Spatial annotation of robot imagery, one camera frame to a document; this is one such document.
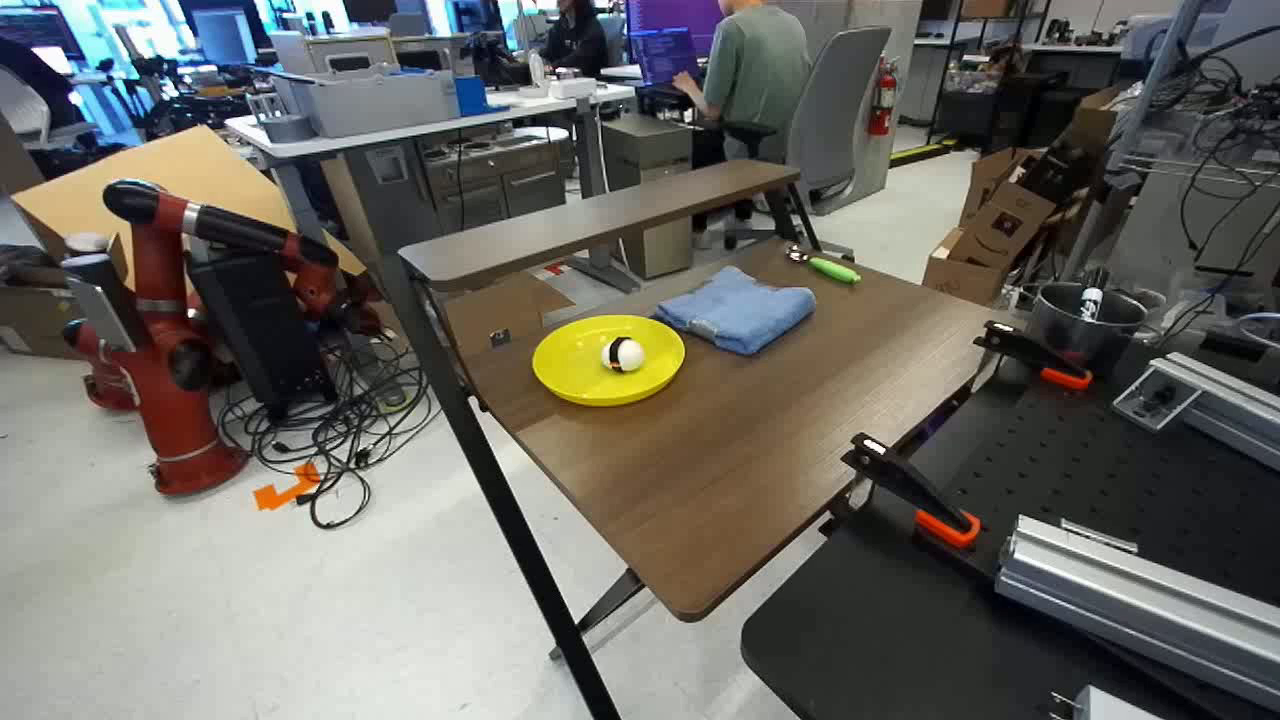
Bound blue towel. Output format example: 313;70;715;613
652;265;820;361

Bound white and black toy ball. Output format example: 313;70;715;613
602;332;650;374

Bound yellow plastic plate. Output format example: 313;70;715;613
528;312;690;411

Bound raised wooden table shelf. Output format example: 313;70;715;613
396;157;806;287

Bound grey drawer cabinet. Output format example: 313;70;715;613
602;110;695;281

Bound green carrot-shaped toy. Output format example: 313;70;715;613
806;253;863;287

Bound grey office chair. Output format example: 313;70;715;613
724;21;895;253

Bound person in green shirt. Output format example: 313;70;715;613
670;0;817;135

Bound purple monitor screen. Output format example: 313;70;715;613
624;0;724;92

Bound person in black clothes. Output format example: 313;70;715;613
536;0;614;74

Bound red fire extinguisher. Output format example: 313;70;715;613
863;56;899;144

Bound open cardboard box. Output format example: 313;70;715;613
919;144;1057;307

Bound black computer tower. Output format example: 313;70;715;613
192;244;338;417

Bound orange floor tape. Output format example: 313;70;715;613
252;461;328;516

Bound metal pot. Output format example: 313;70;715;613
1020;276;1174;372

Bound black perforated mounting board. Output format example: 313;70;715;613
735;332;1280;720

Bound brown cardboard sheet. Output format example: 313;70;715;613
7;124;368;283

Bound silver aluminium extrusion bar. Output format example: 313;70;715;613
1111;348;1280;470
993;512;1280;711

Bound black table frame leg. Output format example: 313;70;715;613
377;253;624;720

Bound tangled black floor cables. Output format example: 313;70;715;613
216;332;443;530

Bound black clamp orange handle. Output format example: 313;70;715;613
971;319;1099;396
840;427;988;555

